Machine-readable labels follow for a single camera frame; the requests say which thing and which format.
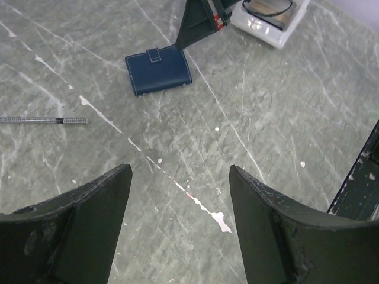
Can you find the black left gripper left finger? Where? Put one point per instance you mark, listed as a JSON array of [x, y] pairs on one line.
[[70, 238]]

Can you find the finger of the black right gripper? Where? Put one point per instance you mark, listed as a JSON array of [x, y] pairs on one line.
[[201, 19]]

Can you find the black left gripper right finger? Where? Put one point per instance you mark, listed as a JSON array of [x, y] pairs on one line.
[[285, 241]]

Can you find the blue leather card holder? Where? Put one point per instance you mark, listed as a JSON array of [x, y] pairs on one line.
[[158, 70]]

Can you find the stack of credit cards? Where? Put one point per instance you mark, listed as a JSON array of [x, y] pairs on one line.
[[275, 12]]

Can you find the white plastic bin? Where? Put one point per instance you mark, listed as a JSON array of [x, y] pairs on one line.
[[244, 20]]

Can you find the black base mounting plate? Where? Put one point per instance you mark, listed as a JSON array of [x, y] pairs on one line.
[[357, 199]]

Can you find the checkered black white pen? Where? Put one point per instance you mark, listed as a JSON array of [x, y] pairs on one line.
[[43, 120]]

